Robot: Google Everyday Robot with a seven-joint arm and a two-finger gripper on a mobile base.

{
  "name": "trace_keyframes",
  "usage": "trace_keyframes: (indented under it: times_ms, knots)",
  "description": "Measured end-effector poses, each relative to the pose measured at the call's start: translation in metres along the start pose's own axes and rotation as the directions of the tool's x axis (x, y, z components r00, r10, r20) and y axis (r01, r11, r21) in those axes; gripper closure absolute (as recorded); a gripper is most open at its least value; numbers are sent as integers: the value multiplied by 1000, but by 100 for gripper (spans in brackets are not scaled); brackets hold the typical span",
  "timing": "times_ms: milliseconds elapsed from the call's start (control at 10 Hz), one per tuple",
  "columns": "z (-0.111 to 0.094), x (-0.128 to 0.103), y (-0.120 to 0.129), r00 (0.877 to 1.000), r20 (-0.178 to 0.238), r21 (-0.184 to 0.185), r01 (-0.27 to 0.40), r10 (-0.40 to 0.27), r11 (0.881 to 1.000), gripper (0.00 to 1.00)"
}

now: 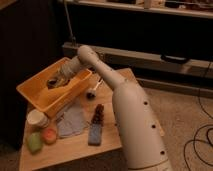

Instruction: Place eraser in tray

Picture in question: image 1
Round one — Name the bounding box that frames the grey metal shelf rail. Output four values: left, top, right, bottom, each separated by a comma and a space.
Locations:
62, 41, 213, 80

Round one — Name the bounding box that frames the grey cloth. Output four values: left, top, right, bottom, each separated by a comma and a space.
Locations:
56, 100, 88, 138

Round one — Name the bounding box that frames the white cup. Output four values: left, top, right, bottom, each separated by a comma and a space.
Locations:
27, 109, 49, 128

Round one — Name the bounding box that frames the black cable on floor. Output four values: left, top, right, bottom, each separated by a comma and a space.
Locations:
183, 61, 213, 168

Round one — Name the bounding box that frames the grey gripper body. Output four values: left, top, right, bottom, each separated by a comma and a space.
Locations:
46, 69, 73, 89

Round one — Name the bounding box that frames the yellow plastic tray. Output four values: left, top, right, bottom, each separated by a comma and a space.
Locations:
16, 57, 92, 117

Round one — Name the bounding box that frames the white-handled small brush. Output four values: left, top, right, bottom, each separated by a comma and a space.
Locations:
86, 78, 103, 99

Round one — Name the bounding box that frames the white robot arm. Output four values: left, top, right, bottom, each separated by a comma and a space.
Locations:
46, 45, 173, 171

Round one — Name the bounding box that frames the wooden table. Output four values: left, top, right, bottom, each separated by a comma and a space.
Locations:
18, 67, 166, 171

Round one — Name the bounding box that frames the green eraser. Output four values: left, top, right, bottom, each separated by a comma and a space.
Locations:
27, 132, 43, 154

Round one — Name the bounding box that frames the orange round sponge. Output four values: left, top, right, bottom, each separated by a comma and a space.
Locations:
41, 128, 57, 144

